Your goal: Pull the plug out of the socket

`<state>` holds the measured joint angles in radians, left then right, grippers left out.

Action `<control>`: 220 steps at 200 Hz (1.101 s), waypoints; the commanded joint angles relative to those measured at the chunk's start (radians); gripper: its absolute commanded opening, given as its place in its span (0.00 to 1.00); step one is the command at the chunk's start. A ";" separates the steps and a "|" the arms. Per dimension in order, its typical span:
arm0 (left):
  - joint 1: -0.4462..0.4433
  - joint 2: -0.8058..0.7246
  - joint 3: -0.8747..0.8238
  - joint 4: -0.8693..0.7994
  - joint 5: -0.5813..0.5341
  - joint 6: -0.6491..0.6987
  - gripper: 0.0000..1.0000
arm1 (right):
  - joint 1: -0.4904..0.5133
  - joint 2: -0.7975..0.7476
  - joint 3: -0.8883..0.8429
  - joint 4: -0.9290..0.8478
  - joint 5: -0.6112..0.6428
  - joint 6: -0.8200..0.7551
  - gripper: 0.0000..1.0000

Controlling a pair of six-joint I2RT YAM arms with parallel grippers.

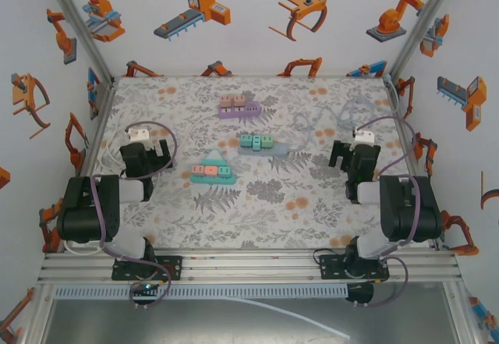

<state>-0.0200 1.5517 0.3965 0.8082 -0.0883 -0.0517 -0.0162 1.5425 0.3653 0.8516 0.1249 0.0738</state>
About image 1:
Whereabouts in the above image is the black connector box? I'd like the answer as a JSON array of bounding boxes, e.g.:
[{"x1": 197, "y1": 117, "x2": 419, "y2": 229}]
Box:
[{"x1": 345, "y1": 282, "x2": 374, "y2": 307}]

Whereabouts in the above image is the aluminium corner post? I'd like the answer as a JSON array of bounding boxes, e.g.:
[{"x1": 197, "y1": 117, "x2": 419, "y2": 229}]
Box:
[
  {"x1": 38, "y1": 0, "x2": 116, "y2": 83},
  {"x1": 389, "y1": 0, "x2": 463, "y2": 82}
]

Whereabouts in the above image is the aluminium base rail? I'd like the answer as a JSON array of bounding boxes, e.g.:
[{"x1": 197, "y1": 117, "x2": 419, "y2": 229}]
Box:
[{"x1": 37, "y1": 249, "x2": 463, "y2": 286}]

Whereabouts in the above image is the aluminium lower rail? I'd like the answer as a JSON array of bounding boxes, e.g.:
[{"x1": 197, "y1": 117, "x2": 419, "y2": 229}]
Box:
[
  {"x1": 444, "y1": 281, "x2": 481, "y2": 344},
  {"x1": 23, "y1": 285, "x2": 54, "y2": 344}
]

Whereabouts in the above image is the teal triangular power strip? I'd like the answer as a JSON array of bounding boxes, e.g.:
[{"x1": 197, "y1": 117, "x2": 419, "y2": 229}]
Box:
[{"x1": 189, "y1": 148, "x2": 238, "y2": 185}]

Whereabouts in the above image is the floral table mat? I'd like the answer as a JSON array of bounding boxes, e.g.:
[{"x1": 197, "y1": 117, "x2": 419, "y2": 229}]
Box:
[{"x1": 73, "y1": 75, "x2": 434, "y2": 250}]

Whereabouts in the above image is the grey corner cable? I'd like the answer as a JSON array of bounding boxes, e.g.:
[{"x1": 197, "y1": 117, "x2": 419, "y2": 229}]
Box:
[{"x1": 384, "y1": 73, "x2": 401, "y2": 115}]

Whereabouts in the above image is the aluminium side rail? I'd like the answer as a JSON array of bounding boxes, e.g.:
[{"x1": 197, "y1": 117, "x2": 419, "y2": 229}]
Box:
[
  {"x1": 73, "y1": 78, "x2": 117, "y2": 177},
  {"x1": 384, "y1": 74, "x2": 441, "y2": 250}
]

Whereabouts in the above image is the grey slotted cable duct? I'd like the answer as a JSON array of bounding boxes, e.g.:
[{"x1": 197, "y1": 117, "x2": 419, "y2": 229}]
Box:
[{"x1": 53, "y1": 285, "x2": 349, "y2": 300}]

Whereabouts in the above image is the blue-grey power strip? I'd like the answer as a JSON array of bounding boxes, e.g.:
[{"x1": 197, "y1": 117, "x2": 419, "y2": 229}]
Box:
[{"x1": 237, "y1": 140, "x2": 292, "y2": 158}]

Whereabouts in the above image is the metal sheet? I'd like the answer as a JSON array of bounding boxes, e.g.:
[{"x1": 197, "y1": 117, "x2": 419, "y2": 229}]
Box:
[{"x1": 38, "y1": 299, "x2": 461, "y2": 344}]

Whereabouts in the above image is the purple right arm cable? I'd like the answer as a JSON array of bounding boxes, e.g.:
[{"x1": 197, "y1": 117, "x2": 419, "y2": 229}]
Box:
[{"x1": 358, "y1": 116, "x2": 423, "y2": 309}]

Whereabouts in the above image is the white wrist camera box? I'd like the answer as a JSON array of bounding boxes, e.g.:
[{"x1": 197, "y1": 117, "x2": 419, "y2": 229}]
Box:
[
  {"x1": 126, "y1": 127, "x2": 152, "y2": 145},
  {"x1": 352, "y1": 127, "x2": 375, "y2": 146}
]

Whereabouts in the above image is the purple power strip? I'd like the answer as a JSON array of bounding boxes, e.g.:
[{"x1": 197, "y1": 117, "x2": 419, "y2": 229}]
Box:
[{"x1": 217, "y1": 100, "x2": 261, "y2": 121}]

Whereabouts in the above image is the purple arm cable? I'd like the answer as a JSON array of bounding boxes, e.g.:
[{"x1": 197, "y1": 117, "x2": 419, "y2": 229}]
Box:
[
  {"x1": 90, "y1": 120, "x2": 179, "y2": 310},
  {"x1": 358, "y1": 116, "x2": 423, "y2": 309}
]

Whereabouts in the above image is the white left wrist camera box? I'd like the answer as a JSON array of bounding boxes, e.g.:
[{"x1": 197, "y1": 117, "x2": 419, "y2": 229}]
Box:
[{"x1": 126, "y1": 127, "x2": 152, "y2": 145}]

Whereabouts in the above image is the circuit board with green light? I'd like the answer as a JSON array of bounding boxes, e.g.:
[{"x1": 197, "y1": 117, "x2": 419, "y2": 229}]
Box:
[{"x1": 129, "y1": 281, "x2": 161, "y2": 302}]

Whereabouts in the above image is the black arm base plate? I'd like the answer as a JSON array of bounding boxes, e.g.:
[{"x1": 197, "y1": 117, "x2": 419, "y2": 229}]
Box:
[
  {"x1": 318, "y1": 254, "x2": 390, "y2": 282},
  {"x1": 111, "y1": 255, "x2": 183, "y2": 282}
]

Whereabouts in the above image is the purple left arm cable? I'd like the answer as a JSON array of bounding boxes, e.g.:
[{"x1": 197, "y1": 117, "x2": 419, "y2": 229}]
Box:
[{"x1": 90, "y1": 120, "x2": 179, "y2": 310}]

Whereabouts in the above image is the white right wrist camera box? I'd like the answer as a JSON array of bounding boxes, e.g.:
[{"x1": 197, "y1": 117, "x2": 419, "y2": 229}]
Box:
[{"x1": 352, "y1": 127, "x2": 375, "y2": 146}]

